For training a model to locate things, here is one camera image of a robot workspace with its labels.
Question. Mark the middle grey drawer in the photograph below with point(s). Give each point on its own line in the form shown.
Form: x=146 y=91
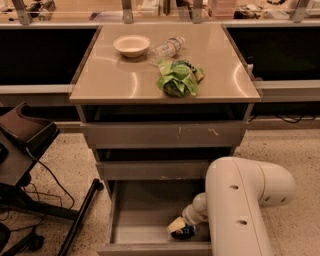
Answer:
x=153 y=170

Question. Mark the white paper bowl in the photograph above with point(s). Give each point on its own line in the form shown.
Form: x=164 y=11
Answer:
x=132 y=46

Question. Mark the glass railing with metal posts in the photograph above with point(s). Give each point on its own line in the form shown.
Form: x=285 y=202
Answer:
x=184 y=10

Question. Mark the clear plastic water bottle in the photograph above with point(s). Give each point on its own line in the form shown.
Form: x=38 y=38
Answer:
x=169 y=48

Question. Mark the grey drawer cabinet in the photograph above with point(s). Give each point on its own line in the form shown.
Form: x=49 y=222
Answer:
x=158 y=103

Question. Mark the black rolling stand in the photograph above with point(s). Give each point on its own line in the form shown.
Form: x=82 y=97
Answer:
x=23 y=141

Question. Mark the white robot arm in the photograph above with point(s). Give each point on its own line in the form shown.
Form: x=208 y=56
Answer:
x=236 y=190

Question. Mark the green chip bag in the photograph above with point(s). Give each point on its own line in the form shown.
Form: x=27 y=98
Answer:
x=179 y=78

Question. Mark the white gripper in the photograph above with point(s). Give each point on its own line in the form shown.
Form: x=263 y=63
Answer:
x=189 y=216

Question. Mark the top grey drawer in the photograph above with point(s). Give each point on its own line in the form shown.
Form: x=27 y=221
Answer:
x=139 y=135

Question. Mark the bottom grey open drawer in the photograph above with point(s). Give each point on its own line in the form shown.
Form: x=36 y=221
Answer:
x=139 y=216

